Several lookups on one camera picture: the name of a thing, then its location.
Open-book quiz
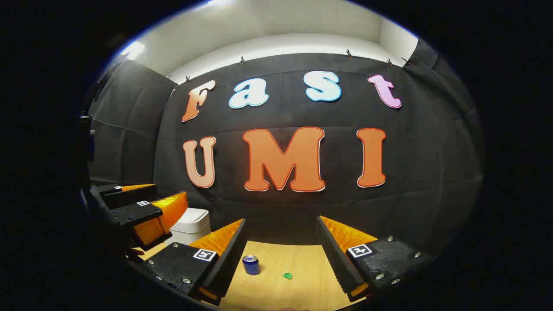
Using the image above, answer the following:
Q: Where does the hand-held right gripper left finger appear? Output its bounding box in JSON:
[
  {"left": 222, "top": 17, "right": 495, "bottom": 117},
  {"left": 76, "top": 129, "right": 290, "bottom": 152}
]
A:
[{"left": 140, "top": 218, "right": 249, "bottom": 307}]

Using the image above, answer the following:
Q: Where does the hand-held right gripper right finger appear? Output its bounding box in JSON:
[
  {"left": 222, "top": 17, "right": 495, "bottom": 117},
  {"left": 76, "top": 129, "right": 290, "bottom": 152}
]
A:
[{"left": 316, "top": 215, "right": 432, "bottom": 303}]

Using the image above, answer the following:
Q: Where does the blue pop can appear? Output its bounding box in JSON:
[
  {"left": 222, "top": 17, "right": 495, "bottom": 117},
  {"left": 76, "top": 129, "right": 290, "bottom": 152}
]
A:
[{"left": 242, "top": 255, "right": 261, "bottom": 276}]

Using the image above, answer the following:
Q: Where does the white desktop garbage bin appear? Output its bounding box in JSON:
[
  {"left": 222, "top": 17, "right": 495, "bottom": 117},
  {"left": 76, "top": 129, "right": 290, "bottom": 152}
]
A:
[{"left": 166, "top": 207, "right": 212, "bottom": 247}]

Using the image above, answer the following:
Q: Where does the wooden desktop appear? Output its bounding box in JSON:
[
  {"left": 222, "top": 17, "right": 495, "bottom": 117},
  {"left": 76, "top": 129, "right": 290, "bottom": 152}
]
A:
[{"left": 138, "top": 240, "right": 368, "bottom": 311}]

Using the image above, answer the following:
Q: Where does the black backdrop cloth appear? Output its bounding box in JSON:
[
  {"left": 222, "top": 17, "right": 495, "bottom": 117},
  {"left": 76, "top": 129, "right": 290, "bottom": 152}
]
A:
[{"left": 86, "top": 39, "right": 484, "bottom": 260}]

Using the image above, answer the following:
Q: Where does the ceiling light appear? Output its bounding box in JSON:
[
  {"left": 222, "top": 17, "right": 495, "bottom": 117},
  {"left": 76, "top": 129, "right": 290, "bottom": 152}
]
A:
[{"left": 121, "top": 41, "right": 146, "bottom": 61}]

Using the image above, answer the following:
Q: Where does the row of backdrop clips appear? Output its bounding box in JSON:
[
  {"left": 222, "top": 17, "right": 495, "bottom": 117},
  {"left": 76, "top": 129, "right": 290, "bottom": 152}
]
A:
[{"left": 165, "top": 49, "right": 411, "bottom": 83}]

